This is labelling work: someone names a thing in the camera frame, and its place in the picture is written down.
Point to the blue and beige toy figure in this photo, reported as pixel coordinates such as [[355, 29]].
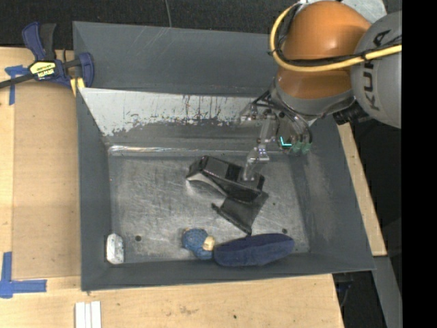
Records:
[[196, 241]]

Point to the pale wood board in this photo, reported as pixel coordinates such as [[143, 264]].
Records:
[[44, 169]]

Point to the grey metal bin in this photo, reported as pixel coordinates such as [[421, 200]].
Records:
[[153, 200]]

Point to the dark blue soft pouch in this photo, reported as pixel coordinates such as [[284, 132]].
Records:
[[254, 249]]

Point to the black flat folded piece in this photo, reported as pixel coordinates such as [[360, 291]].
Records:
[[242, 212]]

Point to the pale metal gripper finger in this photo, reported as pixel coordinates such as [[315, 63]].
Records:
[[252, 167]]

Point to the black box with white underside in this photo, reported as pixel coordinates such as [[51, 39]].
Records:
[[225, 178]]

